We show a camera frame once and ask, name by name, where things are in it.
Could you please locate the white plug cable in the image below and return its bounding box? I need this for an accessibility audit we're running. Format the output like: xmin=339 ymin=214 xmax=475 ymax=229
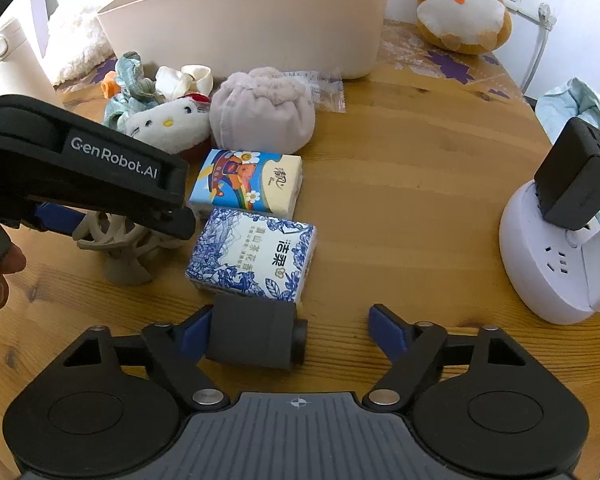
xmin=520 ymin=2 xmax=556 ymax=98

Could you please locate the light blue quilted cloth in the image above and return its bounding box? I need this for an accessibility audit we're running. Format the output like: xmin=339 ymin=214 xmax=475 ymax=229
xmin=535 ymin=77 xmax=600 ymax=146

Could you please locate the wooden desktop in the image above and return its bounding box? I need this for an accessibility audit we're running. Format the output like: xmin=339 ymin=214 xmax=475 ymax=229
xmin=0 ymin=17 xmax=600 ymax=480

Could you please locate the grey fluffy cloth bundle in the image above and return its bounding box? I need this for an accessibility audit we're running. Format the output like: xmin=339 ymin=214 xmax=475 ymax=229
xmin=209 ymin=66 xmax=317 ymax=155

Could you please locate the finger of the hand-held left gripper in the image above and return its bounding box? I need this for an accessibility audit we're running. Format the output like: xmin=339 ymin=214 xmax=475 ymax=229
xmin=20 ymin=202 xmax=88 ymax=238
xmin=130 ymin=205 xmax=197 ymax=241

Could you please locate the blue floral tissue pack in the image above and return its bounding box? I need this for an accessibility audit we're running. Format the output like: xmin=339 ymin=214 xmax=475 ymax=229
xmin=185 ymin=207 xmax=317 ymax=306

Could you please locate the person's left hand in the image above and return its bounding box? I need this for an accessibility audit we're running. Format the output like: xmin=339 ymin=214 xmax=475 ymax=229
xmin=0 ymin=249 xmax=27 ymax=311

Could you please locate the cream scrunchie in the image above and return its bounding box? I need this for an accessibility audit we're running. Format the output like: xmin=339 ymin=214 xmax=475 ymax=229
xmin=155 ymin=64 xmax=213 ymax=98

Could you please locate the black charger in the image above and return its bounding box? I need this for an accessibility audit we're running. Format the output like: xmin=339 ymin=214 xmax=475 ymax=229
xmin=533 ymin=116 xmax=600 ymax=231

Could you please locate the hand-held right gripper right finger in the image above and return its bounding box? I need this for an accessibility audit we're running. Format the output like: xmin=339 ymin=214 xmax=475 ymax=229
xmin=362 ymin=304 xmax=531 ymax=407

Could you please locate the white cat plush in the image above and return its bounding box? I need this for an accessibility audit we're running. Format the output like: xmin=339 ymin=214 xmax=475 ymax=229
xmin=125 ymin=92 xmax=213 ymax=161

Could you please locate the hamster plush with carrot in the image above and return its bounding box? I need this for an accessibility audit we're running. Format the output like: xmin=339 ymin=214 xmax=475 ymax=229
xmin=412 ymin=0 xmax=513 ymax=55

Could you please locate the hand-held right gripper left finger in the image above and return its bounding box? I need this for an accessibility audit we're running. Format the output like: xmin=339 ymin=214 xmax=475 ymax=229
xmin=55 ymin=305 xmax=231 ymax=411

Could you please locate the small orange toy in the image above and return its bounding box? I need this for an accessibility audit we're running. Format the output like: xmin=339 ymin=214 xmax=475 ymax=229
xmin=101 ymin=71 xmax=123 ymax=98

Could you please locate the white thermos bottle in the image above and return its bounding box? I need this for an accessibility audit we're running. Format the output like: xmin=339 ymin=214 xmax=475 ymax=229
xmin=0 ymin=16 xmax=63 ymax=111

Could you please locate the white fluffy plush toy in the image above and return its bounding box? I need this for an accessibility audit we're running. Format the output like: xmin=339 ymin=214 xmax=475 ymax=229
xmin=47 ymin=6 xmax=116 ymax=86

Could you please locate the cartoon print tissue pack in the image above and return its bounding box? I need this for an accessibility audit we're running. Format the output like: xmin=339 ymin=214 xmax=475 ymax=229
xmin=187 ymin=148 xmax=303 ymax=220

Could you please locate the white round power strip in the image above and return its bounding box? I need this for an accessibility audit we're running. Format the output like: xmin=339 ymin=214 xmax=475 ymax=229
xmin=498 ymin=180 xmax=600 ymax=326

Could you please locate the beige storage basket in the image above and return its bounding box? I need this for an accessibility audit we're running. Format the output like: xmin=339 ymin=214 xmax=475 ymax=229
xmin=96 ymin=0 xmax=393 ymax=81

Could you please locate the teal fabric plush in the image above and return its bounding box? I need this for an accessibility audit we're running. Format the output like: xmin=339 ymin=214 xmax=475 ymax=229
xmin=102 ymin=51 xmax=161 ymax=128

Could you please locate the clear plastic packet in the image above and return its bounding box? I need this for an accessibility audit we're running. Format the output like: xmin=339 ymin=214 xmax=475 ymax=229
xmin=285 ymin=67 xmax=347 ymax=113

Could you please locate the beige lattice stand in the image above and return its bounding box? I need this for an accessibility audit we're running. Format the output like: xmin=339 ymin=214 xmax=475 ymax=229
xmin=74 ymin=210 xmax=181 ymax=285

